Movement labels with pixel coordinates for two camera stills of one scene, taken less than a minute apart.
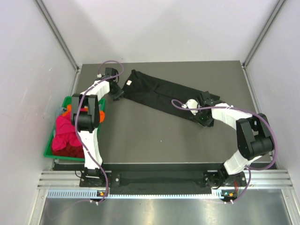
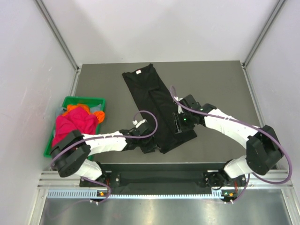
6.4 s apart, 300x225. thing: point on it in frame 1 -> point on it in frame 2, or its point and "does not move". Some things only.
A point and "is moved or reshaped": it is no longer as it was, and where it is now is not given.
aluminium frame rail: x=57 y=179 does not move
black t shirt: x=169 y=96 is moved or reshaped
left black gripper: x=119 y=93 -> x=152 y=146
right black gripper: x=205 y=123 -> x=180 y=127
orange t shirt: x=102 y=114 does not move
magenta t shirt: x=65 y=132 does not move
